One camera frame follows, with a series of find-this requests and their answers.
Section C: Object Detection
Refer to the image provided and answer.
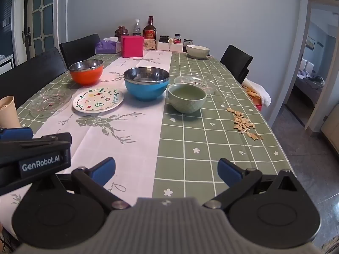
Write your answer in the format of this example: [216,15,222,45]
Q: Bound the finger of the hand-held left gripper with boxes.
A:
[0,127,33,141]

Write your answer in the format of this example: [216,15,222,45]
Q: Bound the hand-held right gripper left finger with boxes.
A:
[54,157,131,212]

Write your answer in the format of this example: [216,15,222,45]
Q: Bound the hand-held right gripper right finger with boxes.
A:
[203,158,298,209]

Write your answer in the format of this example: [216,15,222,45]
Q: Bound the clear glass plate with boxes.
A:
[29,88,72,118]
[173,75,216,95]

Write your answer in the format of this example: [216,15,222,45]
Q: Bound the white fruit-painted plate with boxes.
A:
[72,87,124,113]

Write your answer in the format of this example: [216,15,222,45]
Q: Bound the green ceramic bowl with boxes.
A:
[167,83,207,114]

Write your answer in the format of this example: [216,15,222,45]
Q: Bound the orange steel bowl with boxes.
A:
[69,59,104,86]

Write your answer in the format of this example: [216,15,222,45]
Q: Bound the beige paper cup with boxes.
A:
[0,95,21,129]

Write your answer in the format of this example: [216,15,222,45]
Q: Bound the pile of sunflower seeds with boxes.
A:
[227,108,264,141]

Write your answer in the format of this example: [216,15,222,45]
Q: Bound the black chair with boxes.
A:
[59,34,101,62]
[220,45,253,85]
[0,47,67,109]

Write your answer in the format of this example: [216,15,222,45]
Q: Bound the white cabinet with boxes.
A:
[0,54,14,76]

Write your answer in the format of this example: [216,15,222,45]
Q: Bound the white snack bag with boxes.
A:
[241,78,272,112]

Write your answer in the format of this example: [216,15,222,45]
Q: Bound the glass pane door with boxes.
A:
[24,0,60,59]

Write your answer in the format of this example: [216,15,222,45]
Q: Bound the bed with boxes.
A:
[295,69,326,106]

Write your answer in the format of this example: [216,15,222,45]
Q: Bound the purple tissue box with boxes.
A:
[95,37,122,54]

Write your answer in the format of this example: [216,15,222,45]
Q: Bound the cream ceramic bowl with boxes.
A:
[186,45,210,59]

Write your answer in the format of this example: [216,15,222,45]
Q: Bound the pink box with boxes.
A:
[121,36,144,58]

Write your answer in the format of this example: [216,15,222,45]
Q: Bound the brown wooden figurine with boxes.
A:
[114,26,129,38]

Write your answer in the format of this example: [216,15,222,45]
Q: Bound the brown liquor bottle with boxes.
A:
[143,16,157,41]

